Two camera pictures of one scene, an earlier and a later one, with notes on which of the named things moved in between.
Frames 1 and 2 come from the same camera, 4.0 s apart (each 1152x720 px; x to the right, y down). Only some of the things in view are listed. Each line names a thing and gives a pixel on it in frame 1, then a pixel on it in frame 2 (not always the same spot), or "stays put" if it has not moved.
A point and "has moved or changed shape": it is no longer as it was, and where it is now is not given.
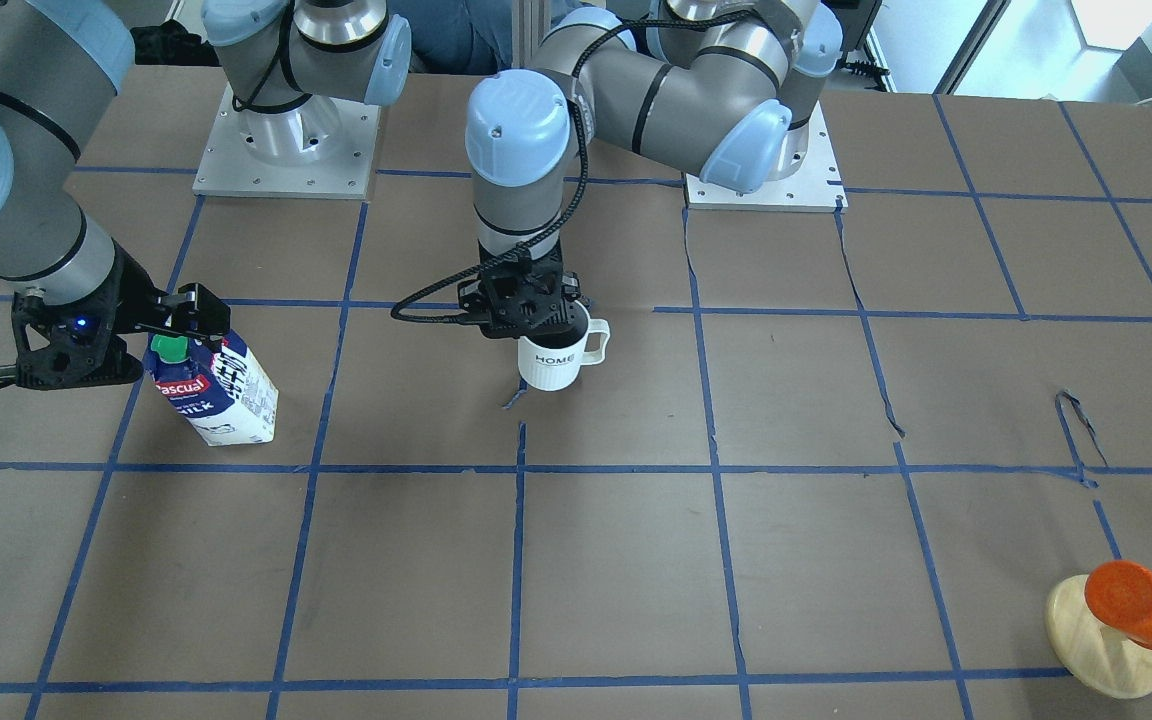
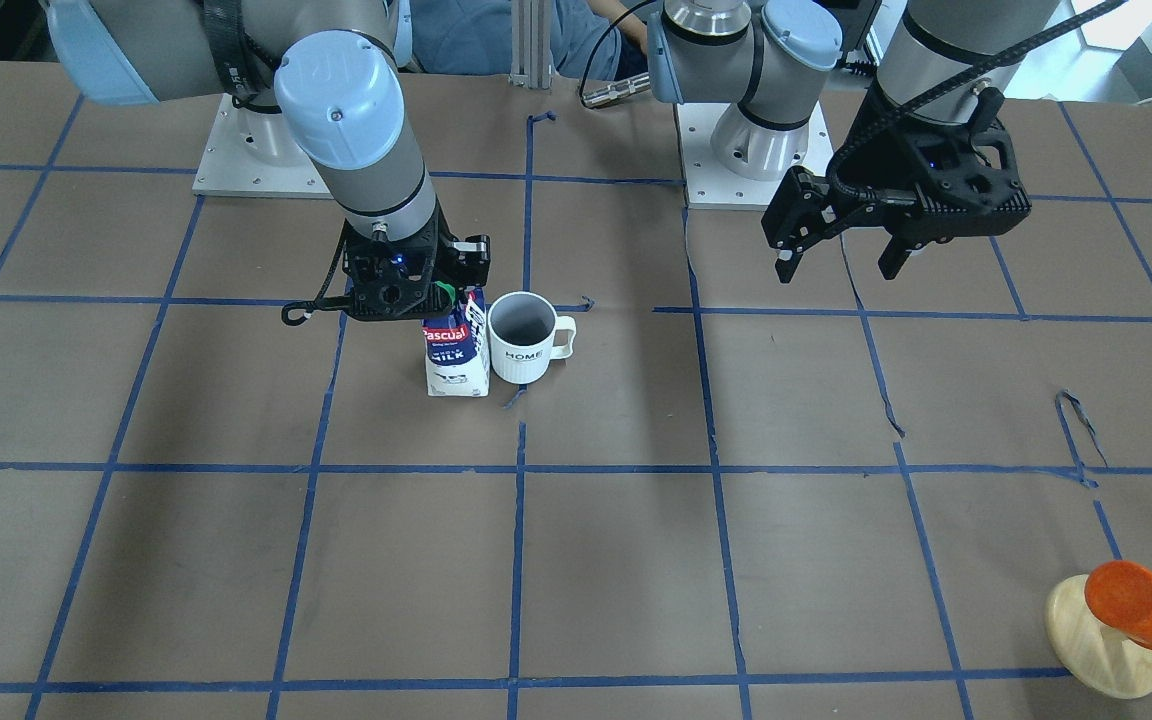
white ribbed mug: [552, 368] has moved or changed shape
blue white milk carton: [226, 394] → [457, 350]
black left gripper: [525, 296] → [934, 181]
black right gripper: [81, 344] → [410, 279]
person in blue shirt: [462, 36] stays put
